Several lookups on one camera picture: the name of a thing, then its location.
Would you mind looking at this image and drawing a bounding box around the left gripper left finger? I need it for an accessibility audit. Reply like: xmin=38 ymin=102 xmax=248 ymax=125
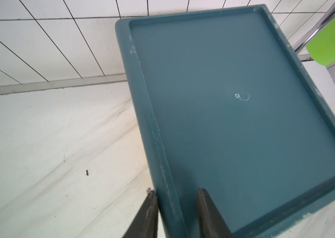
xmin=123 ymin=188 xmax=159 ymax=238

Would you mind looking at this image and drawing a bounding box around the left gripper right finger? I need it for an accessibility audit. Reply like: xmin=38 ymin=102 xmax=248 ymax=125
xmin=196 ymin=188 xmax=234 ymax=238

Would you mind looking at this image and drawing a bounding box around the teal drawer cabinet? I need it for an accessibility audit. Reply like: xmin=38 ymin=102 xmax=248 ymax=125
xmin=115 ymin=5 xmax=335 ymax=238

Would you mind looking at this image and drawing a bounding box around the silver glass rack stand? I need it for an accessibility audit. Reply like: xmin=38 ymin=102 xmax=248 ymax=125
xmin=292 ymin=2 xmax=335 ymax=55

